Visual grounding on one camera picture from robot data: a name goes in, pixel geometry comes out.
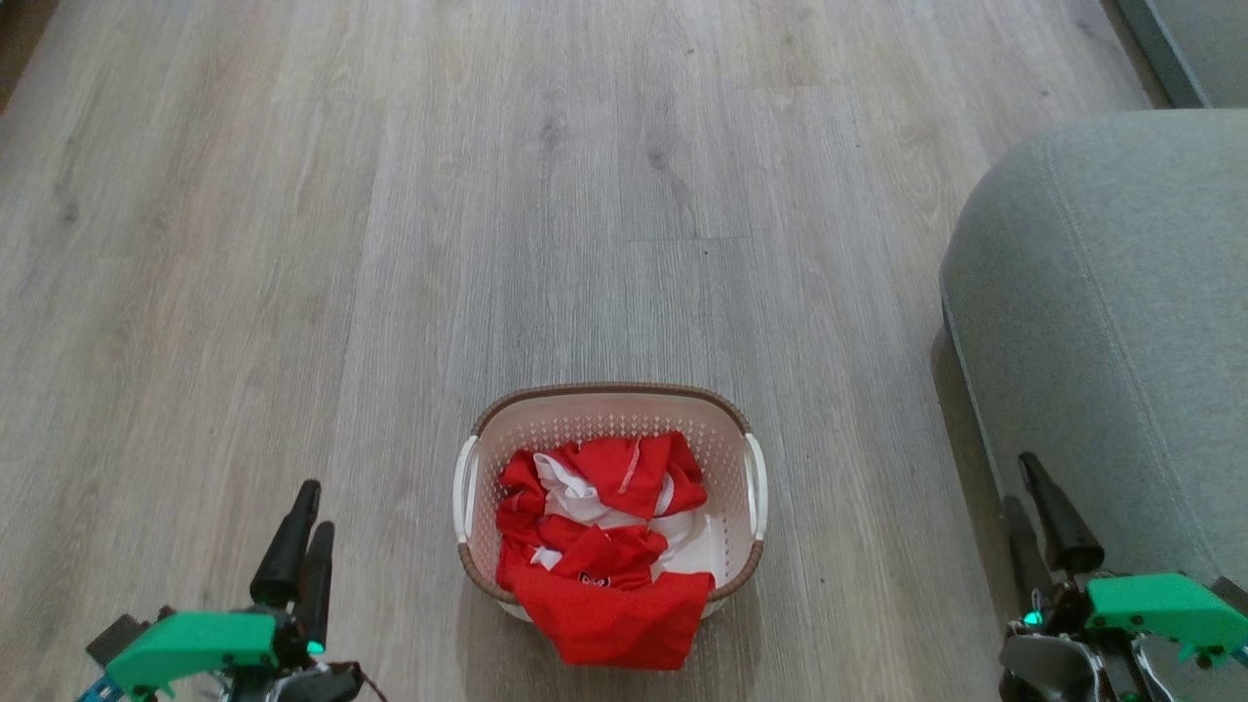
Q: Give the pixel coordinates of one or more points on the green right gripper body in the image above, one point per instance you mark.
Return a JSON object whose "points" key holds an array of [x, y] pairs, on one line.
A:
{"points": [[1160, 604]]}

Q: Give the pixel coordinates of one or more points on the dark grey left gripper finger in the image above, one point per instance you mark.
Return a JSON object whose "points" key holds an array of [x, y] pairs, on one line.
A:
{"points": [[316, 585], [286, 551]]}

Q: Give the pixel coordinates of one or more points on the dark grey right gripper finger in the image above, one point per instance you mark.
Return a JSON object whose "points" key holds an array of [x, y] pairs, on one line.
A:
{"points": [[1068, 536], [1029, 565]]}

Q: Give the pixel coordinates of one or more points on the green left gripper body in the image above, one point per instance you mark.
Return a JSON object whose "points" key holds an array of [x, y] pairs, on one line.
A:
{"points": [[190, 648]]}

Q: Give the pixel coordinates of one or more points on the red and white clothes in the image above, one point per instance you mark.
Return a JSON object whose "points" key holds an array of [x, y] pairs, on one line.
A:
{"points": [[609, 604]]}

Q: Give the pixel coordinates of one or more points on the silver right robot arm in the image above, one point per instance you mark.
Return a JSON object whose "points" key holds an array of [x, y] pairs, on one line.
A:
{"points": [[1048, 673]]}

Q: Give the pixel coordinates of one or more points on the grey fabric sofa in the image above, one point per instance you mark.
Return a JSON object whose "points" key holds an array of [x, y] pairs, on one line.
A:
{"points": [[1121, 322]]}

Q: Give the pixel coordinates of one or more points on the cream perforated laundry basket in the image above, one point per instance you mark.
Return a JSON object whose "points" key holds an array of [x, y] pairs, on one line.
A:
{"points": [[726, 458]]}

